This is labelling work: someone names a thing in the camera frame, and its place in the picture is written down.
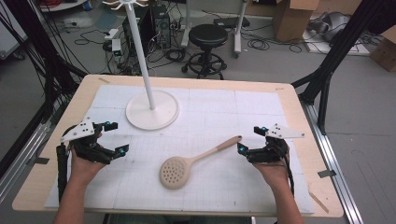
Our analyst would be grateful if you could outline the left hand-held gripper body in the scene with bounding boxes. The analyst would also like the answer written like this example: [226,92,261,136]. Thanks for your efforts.
[60,117,116,165]

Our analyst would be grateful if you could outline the coiled black cable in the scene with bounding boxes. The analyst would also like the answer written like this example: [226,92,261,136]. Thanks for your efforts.
[247,37,271,51]

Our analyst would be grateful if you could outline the white device with green display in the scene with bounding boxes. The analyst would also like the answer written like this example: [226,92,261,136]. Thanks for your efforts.
[110,38,123,58]

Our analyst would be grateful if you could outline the white flat panel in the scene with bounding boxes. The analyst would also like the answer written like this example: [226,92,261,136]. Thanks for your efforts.
[303,29,372,57]

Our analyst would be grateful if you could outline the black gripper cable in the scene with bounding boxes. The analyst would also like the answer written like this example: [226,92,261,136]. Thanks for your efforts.
[55,143,70,202]
[279,155,296,198]

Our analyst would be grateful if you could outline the aluminium rail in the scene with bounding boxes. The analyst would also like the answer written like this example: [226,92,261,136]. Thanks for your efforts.
[0,99,64,203]
[300,99,365,224]

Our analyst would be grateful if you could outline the tall cardboard box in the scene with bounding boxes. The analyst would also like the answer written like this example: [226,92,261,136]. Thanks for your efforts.
[272,0,321,43]

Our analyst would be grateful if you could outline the black metal frame stand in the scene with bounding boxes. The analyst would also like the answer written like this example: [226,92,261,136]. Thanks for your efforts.
[290,0,396,135]
[0,0,90,178]

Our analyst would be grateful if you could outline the beige slotted spoon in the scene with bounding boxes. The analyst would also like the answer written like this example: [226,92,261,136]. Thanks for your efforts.
[159,135,243,190]

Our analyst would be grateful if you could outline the flat black box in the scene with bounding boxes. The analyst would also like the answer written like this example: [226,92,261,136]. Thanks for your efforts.
[213,16,251,29]

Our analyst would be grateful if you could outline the grey bag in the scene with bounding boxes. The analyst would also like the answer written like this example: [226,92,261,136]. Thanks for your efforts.
[306,11,351,43]

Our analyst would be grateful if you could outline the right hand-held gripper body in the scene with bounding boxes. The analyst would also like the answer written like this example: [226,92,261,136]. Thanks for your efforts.
[247,123,305,165]

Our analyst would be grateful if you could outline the white round table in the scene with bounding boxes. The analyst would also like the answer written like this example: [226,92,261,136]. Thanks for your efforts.
[38,0,90,13]

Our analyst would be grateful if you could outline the black round stool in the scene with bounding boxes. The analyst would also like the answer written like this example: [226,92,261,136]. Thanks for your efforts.
[181,23,230,80]

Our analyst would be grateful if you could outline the person's left hand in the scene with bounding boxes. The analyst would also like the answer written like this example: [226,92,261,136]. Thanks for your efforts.
[68,145,107,182]

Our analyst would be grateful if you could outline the black computer tower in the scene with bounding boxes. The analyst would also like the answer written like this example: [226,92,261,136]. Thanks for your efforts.
[121,4,173,59]

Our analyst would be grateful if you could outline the white power strip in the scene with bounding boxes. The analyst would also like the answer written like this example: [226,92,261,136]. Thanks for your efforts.
[104,28,120,40]

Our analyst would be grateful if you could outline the white grid mat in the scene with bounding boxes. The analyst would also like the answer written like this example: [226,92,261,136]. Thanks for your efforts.
[44,84,316,216]

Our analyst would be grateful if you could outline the white hook stand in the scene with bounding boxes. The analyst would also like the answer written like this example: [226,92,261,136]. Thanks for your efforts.
[102,0,180,132]

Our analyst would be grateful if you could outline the person's right hand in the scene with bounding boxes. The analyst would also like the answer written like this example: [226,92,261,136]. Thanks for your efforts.
[251,151,291,189]

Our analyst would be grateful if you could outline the small cardboard box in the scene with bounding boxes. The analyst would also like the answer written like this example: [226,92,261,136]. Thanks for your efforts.
[369,25,396,73]

